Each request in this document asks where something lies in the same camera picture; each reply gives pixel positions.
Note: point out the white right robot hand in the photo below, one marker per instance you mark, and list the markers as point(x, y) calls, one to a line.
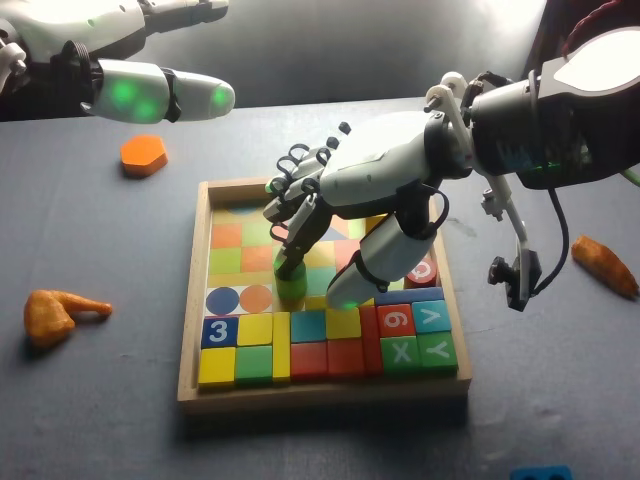
point(375, 160)

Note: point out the red cylinder block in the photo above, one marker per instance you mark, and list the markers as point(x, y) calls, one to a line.
point(421, 275)

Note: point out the green cylinder block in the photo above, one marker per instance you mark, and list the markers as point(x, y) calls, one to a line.
point(291, 287)

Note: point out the orange hexagon block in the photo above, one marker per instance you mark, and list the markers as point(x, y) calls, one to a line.
point(144, 155)

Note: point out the blue block with holes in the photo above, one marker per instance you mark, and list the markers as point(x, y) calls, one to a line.
point(540, 472)

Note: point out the wooden puzzle tray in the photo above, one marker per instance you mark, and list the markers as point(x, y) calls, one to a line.
point(325, 397)

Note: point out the orange toy food piece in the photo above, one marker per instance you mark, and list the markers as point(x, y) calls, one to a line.
point(602, 262)

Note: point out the orange toy chicken drumstick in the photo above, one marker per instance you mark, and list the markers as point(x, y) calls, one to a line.
point(50, 320)

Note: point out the grey table cloth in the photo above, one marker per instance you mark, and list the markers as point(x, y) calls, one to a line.
point(100, 425)

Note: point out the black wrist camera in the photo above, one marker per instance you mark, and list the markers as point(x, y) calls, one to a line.
point(520, 280)

